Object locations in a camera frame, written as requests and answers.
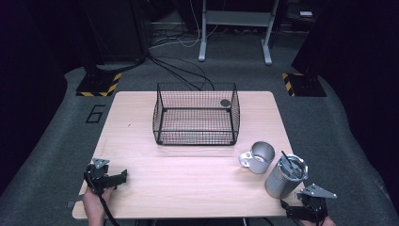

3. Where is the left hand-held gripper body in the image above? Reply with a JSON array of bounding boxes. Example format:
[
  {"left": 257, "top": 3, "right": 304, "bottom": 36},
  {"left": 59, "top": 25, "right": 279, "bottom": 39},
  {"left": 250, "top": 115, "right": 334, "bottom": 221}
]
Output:
[{"left": 83, "top": 157, "right": 111, "bottom": 196}]

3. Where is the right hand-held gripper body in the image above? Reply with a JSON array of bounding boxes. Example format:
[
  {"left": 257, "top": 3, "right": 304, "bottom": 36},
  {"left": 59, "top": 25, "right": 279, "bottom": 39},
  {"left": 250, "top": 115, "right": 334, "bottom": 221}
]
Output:
[{"left": 295, "top": 184, "right": 339, "bottom": 223}]

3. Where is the steel tumbler with lid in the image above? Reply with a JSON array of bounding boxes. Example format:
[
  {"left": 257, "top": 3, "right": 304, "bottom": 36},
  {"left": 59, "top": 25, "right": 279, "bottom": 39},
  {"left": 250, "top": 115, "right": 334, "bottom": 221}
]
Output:
[{"left": 263, "top": 153, "right": 310, "bottom": 200}]

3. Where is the black straw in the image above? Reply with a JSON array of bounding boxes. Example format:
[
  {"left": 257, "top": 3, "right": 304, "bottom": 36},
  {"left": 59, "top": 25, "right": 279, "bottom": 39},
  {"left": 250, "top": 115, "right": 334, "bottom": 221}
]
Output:
[{"left": 280, "top": 150, "right": 295, "bottom": 170}]

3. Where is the steel mug with white handle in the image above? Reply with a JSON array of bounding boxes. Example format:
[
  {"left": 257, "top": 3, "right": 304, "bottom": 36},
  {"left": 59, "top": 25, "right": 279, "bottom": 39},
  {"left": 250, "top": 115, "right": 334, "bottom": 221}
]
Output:
[{"left": 238, "top": 140, "right": 277, "bottom": 175}]

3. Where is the black wire mesh basket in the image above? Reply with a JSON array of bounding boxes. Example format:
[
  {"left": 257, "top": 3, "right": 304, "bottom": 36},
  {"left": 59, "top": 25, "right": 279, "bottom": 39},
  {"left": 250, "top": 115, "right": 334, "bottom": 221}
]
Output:
[{"left": 152, "top": 82, "right": 241, "bottom": 147}]

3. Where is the person's right hand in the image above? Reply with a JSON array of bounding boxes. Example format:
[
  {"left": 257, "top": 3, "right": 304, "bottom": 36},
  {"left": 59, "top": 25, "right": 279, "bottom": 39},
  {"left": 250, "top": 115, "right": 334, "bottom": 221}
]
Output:
[{"left": 300, "top": 216, "right": 337, "bottom": 226}]

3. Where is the person's left hand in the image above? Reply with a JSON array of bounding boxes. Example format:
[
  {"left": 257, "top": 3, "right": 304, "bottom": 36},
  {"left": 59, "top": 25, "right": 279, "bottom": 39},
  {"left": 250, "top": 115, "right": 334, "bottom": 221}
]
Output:
[{"left": 82, "top": 186, "right": 116, "bottom": 226}]

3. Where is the grey tape strip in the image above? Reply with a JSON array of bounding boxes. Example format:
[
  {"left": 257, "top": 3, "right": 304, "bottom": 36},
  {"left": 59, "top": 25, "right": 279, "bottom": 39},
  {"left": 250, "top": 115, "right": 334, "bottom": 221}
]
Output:
[{"left": 65, "top": 199, "right": 85, "bottom": 209}]

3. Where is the black stand base striped tape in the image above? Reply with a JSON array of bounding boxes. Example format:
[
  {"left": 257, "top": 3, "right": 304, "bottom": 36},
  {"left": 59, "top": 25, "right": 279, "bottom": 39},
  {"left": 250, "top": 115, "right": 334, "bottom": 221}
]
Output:
[
  {"left": 75, "top": 64, "right": 123, "bottom": 98},
  {"left": 281, "top": 71, "right": 327, "bottom": 98}
]

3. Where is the black cabinet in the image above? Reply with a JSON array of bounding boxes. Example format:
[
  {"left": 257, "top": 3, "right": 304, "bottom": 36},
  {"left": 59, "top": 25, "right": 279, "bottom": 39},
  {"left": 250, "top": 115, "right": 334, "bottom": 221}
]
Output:
[{"left": 79, "top": 0, "right": 150, "bottom": 64}]

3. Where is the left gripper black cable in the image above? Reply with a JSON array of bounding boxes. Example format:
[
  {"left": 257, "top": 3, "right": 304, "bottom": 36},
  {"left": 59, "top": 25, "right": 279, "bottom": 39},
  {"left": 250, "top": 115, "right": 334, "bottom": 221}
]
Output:
[{"left": 99, "top": 193, "right": 121, "bottom": 226}]

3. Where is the black floor cable bundle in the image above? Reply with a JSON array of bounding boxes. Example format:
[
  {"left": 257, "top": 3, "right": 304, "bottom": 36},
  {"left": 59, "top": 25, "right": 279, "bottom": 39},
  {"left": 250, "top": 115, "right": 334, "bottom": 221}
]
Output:
[{"left": 93, "top": 27, "right": 216, "bottom": 92}]

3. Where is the white floor cable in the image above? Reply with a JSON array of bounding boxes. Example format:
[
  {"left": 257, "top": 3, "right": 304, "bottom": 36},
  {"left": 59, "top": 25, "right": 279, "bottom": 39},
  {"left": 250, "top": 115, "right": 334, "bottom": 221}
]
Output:
[{"left": 150, "top": 0, "right": 220, "bottom": 50}]

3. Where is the white metal stand frame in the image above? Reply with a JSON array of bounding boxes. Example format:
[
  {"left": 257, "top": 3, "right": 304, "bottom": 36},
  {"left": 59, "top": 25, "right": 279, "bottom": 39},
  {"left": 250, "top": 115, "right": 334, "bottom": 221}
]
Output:
[{"left": 198, "top": 0, "right": 280, "bottom": 66}]

